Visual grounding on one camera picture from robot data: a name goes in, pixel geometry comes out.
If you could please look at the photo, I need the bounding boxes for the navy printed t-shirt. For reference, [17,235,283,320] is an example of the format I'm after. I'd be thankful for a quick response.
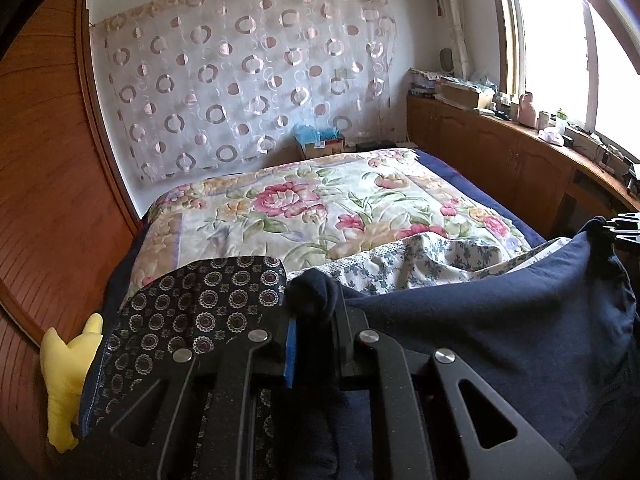
[284,216,640,480]

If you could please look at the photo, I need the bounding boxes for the wooden sideboard cabinet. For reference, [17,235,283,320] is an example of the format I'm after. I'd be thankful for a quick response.
[407,96,639,238]

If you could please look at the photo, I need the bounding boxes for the dark circle-patterned folded garment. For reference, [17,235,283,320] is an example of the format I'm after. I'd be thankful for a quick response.
[78,256,295,448]

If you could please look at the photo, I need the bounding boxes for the yellow plush toy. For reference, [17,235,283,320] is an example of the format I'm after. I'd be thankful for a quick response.
[39,313,103,454]

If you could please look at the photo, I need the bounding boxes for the pink bottle on sideboard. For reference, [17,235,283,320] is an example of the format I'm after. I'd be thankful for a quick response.
[518,91,537,128]

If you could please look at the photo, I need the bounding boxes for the blue floral white sheet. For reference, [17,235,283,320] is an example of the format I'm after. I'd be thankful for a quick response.
[316,232,570,295]

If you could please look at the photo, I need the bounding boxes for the cardboard box on sideboard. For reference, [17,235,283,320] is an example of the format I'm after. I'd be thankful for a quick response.
[437,81,495,110]

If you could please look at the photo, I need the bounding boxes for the floral pink quilt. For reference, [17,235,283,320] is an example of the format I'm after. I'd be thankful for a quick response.
[128,148,543,294]

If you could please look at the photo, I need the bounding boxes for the cardboard box with blue items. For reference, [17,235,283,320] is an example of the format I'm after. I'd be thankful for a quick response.
[293,125,345,159]

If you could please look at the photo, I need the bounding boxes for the circle-patterned sheer curtain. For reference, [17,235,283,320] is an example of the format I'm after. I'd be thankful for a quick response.
[92,0,396,186]

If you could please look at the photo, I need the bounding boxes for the window with wooden frame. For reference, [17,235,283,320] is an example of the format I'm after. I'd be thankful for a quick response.
[496,0,639,155]

